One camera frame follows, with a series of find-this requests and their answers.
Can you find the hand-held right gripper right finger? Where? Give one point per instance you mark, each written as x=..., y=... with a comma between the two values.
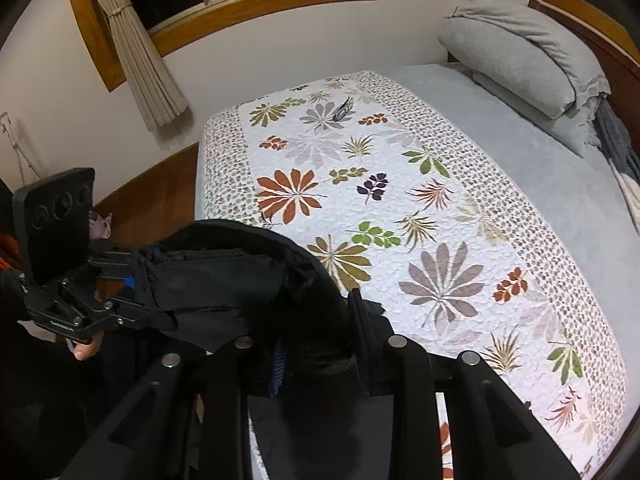
x=367, y=340

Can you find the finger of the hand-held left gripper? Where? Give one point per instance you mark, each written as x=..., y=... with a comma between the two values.
x=135, y=312
x=117, y=262

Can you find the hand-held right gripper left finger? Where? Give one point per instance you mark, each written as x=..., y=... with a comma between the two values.
x=276, y=365

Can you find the black pants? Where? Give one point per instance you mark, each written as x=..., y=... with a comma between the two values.
x=225, y=280

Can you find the person's left hand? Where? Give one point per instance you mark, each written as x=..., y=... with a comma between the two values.
x=86, y=350

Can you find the pale pink cloth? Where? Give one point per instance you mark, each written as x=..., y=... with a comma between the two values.
x=99, y=225

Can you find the red cloth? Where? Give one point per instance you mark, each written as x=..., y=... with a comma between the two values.
x=7, y=250

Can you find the white metal rack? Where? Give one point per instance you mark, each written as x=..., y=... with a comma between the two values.
x=15, y=145

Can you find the person's dark trouser leg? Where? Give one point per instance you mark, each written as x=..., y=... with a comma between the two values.
x=40, y=410

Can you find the floral printed quilt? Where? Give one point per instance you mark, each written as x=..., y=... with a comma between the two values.
x=400, y=185

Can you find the beige tied curtain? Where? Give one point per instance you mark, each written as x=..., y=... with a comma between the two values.
x=140, y=60

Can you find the wooden bed with grey sheet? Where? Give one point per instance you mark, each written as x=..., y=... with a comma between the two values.
x=500, y=125

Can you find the white cloth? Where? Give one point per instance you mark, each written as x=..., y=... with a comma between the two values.
x=632, y=195

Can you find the dark grey blanket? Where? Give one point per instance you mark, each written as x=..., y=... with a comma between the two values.
x=620, y=145

